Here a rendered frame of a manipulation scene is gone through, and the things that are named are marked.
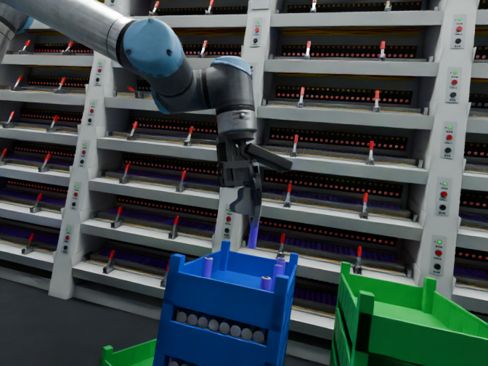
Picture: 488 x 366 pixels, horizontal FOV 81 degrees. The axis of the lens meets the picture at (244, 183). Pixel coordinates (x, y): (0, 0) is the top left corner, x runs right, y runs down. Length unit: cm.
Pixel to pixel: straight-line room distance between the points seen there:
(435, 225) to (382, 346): 68
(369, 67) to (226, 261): 84
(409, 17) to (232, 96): 84
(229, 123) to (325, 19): 76
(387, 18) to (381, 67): 19
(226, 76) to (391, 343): 56
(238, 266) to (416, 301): 42
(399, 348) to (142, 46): 60
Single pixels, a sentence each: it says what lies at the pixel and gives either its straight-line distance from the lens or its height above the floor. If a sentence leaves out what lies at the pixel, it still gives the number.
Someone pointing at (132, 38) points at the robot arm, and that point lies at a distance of 57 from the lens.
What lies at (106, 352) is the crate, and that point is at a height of 7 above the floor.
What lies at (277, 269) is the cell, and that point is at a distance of 61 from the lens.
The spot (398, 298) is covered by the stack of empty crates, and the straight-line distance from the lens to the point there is 80.
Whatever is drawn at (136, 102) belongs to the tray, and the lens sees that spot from 137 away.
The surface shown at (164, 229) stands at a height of 35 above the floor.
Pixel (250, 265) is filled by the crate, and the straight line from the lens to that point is 78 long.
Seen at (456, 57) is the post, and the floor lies 109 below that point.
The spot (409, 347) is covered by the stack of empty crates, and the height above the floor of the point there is 34.
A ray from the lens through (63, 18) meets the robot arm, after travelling 69.
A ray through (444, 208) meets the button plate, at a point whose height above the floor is 58.
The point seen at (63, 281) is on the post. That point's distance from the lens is 150.
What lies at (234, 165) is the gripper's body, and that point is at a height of 58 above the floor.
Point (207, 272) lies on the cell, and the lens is 59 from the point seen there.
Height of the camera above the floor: 50
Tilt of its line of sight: 4 degrees up
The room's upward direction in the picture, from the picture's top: 8 degrees clockwise
